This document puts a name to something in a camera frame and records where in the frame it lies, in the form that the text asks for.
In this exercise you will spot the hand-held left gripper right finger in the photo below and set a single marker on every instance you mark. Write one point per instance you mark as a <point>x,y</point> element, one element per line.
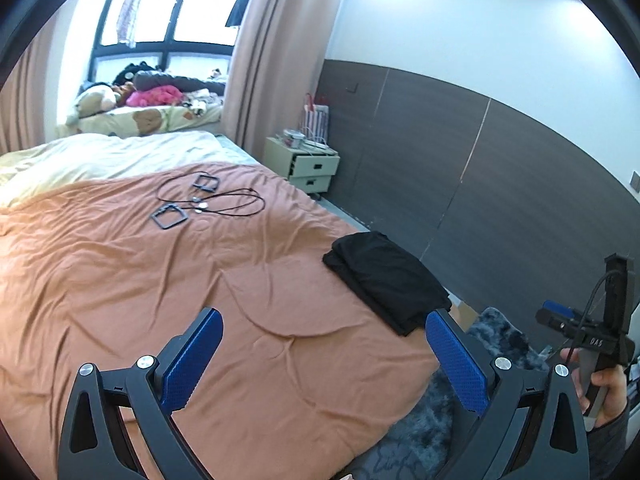
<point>457,360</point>

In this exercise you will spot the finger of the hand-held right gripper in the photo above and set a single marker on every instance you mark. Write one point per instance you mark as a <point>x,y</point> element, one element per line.
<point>557,307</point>

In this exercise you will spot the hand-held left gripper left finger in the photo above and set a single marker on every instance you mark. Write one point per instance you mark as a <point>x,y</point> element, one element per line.
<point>192,355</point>

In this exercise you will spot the black pants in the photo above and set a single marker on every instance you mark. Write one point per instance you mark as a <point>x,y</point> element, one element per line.
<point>385,275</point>

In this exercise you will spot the person's right forearm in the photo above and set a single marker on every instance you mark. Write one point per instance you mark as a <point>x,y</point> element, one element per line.
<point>607,450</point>

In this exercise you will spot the person's right hand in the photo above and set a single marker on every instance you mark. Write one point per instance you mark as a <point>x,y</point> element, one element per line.
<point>614,392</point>

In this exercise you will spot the cardboard box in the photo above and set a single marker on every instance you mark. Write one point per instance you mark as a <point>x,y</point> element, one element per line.
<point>465,315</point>

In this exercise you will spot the orange blanket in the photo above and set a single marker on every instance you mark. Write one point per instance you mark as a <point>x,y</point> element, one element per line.
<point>150,285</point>

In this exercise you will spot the cream duvet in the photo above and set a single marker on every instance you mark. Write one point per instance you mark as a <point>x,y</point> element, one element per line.
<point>100,155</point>

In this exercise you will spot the pale green nightstand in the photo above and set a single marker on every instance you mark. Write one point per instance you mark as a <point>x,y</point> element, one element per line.
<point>310,165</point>

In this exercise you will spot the clear container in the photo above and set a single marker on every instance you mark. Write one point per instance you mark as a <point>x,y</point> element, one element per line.
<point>294,139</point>

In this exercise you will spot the white power strip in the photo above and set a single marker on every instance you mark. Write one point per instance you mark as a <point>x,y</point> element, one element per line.
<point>317,145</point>

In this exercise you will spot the pink cloth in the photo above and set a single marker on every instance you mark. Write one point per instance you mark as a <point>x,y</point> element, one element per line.
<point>155,96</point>

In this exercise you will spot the dark jacket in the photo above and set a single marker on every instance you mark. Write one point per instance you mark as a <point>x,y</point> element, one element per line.
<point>185,82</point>

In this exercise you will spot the beige teddy bear plush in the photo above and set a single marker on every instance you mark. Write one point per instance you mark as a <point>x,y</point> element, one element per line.
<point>92,100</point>

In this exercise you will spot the black plush toy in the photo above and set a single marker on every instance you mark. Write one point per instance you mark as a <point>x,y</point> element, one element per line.
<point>132,72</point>

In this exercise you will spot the beige curtain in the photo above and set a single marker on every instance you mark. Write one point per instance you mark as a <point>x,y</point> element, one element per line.
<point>25,100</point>
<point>270,60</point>

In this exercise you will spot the window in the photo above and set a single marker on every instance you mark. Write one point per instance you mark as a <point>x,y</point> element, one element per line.
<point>150,5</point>

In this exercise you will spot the dark hanging garment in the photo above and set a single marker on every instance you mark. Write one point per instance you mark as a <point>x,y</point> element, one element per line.
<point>237,5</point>

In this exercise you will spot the patterned hanging cloth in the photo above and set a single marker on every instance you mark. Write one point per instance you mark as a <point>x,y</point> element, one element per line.
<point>132,5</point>

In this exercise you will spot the wall outlet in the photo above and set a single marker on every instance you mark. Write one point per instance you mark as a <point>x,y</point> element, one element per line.
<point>635,181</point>

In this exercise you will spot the black square frame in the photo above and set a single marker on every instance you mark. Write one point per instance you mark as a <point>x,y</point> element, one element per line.
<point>210,176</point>
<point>163,207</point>

